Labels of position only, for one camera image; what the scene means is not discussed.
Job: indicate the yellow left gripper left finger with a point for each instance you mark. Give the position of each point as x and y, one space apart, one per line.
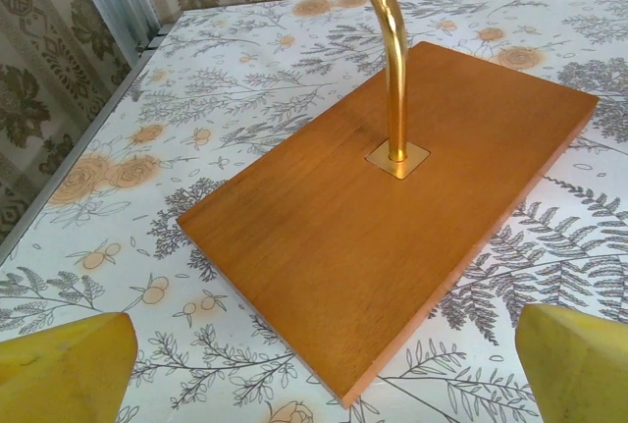
64 374

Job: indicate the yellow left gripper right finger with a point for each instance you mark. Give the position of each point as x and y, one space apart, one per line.
579 374

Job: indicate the aluminium table edge rail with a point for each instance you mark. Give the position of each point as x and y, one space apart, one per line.
73 148

